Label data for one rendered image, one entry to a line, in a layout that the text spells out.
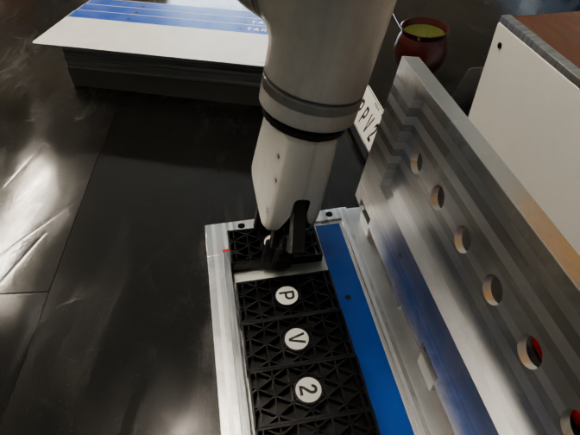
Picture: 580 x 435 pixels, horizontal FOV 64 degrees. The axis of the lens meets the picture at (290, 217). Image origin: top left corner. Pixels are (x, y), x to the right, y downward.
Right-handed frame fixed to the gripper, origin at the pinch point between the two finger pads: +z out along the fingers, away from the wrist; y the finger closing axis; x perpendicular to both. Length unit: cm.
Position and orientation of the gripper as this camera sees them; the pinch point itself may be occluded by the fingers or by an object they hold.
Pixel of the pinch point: (273, 236)
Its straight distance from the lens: 50.1
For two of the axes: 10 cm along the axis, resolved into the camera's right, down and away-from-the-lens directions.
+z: -2.0, 7.1, 6.7
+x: 9.6, 0.2, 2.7
